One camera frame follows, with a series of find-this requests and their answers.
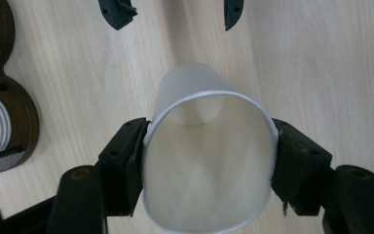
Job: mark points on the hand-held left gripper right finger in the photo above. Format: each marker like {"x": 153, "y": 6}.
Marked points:
{"x": 302, "y": 169}

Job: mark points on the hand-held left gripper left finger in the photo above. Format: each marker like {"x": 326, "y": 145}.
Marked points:
{"x": 120, "y": 169}

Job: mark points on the single white paper cup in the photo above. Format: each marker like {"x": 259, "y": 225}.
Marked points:
{"x": 207, "y": 169}

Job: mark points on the dark brown double cup holder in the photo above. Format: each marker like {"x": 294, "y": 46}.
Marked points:
{"x": 19, "y": 104}

